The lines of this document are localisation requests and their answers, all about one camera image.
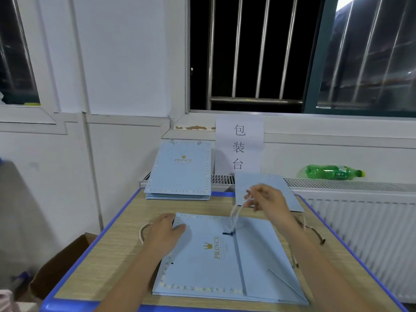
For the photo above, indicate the person's left hand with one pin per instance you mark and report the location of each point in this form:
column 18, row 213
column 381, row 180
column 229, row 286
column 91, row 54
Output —
column 162, row 236

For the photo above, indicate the person's right hand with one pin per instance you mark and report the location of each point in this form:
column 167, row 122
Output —
column 272, row 203

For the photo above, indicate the stack of blue paper bags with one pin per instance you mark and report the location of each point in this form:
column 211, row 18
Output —
column 286, row 185

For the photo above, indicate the stack of finished blue bags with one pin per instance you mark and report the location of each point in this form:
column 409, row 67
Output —
column 177, row 195

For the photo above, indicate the person's right forearm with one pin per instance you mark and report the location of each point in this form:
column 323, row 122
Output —
column 331, row 276

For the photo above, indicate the person's left forearm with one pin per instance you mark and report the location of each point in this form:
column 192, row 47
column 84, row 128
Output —
column 130, row 286

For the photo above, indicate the blue-edged wooden desk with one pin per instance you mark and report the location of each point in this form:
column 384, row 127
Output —
column 110, row 256

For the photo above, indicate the white paper sign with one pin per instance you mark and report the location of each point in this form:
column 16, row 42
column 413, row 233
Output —
column 239, row 143

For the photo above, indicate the green plastic bottle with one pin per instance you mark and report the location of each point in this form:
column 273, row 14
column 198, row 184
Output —
column 335, row 172

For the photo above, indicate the metal window grille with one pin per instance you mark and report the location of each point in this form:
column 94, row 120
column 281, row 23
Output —
column 257, row 99

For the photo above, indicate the brown cardboard box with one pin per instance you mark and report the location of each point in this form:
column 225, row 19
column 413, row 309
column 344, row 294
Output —
column 62, row 266

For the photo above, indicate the teal framed sliding window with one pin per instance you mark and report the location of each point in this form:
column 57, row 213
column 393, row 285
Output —
column 370, row 55

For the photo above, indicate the white framed window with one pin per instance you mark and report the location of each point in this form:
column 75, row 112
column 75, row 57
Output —
column 29, row 117

